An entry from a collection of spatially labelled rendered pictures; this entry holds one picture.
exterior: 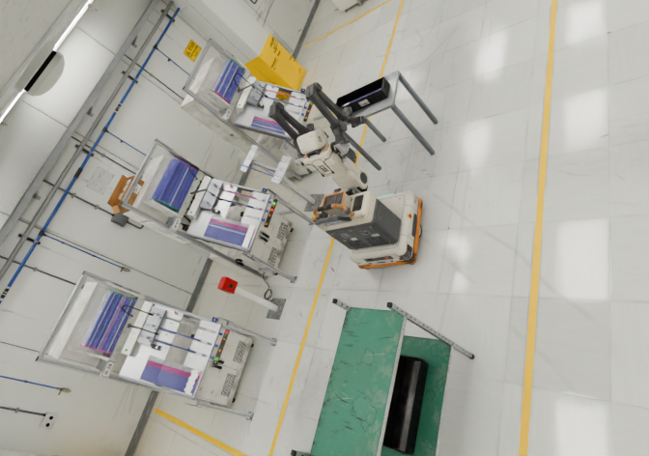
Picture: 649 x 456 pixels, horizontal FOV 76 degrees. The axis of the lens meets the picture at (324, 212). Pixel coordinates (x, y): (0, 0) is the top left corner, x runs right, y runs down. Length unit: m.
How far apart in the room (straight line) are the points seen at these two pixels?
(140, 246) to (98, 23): 2.91
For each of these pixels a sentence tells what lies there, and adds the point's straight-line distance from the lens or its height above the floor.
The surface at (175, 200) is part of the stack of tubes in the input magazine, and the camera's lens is 4.50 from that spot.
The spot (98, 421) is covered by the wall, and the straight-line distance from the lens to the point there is 6.08.
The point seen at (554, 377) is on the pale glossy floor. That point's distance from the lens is 3.15.
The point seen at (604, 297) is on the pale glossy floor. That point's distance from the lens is 3.23.
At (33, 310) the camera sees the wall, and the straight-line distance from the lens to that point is 5.64.
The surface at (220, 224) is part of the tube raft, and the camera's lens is 4.53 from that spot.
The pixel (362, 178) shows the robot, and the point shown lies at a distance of 3.63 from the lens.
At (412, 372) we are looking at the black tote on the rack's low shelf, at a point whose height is 0.36.
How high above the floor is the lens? 2.98
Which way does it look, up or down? 37 degrees down
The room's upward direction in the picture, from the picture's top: 53 degrees counter-clockwise
